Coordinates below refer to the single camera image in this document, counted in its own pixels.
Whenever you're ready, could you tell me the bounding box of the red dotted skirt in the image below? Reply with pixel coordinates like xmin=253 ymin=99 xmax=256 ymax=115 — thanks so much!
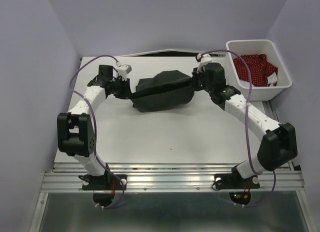
xmin=233 ymin=54 xmax=278 ymax=87

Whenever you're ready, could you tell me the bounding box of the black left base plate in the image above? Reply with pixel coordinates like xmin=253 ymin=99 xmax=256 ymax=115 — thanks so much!
xmin=78 ymin=174 xmax=127 ymax=191

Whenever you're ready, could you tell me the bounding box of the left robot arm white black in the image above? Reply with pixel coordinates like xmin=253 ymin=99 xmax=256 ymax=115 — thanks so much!
xmin=57 ymin=62 xmax=132 ymax=191

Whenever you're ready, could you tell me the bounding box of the dark grey dotted skirt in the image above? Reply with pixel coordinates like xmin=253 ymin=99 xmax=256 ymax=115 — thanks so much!
xmin=130 ymin=70 xmax=195 ymax=113

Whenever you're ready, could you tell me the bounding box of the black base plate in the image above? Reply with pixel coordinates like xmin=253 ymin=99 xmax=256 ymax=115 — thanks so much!
xmin=211 ymin=173 xmax=260 ymax=191
xmin=78 ymin=174 xmax=127 ymax=191

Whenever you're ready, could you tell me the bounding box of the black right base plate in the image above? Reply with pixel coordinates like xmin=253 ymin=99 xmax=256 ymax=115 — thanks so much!
xmin=211 ymin=173 xmax=260 ymax=191

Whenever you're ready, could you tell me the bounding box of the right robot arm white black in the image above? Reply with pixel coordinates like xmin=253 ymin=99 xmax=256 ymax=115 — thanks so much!
xmin=191 ymin=62 xmax=298 ymax=190

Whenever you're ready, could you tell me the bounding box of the white plastic bin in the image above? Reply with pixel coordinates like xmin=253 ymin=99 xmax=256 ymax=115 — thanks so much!
xmin=224 ymin=39 xmax=293 ymax=101

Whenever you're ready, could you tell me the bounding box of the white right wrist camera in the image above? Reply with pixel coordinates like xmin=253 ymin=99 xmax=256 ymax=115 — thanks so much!
xmin=195 ymin=53 xmax=212 ymax=74

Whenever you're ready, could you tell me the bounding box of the aluminium rail frame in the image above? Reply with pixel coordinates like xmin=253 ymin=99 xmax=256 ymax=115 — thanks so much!
xmin=39 ymin=163 xmax=306 ymax=193

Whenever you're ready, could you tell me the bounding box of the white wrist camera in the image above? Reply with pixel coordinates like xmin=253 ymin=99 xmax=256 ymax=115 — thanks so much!
xmin=195 ymin=53 xmax=212 ymax=74
xmin=117 ymin=64 xmax=132 ymax=77

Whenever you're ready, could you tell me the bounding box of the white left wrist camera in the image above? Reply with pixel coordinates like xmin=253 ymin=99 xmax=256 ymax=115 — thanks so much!
xmin=117 ymin=64 xmax=132 ymax=77

